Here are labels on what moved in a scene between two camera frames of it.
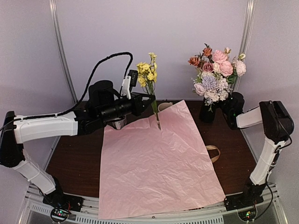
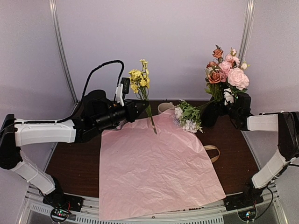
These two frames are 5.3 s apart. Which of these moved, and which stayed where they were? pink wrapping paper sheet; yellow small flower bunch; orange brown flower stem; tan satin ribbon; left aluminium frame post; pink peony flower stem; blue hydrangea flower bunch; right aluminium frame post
Moved: orange brown flower stem; blue hydrangea flower bunch; yellow small flower bunch; pink peony flower stem
Stayed: right aluminium frame post; left aluminium frame post; pink wrapping paper sheet; tan satin ribbon
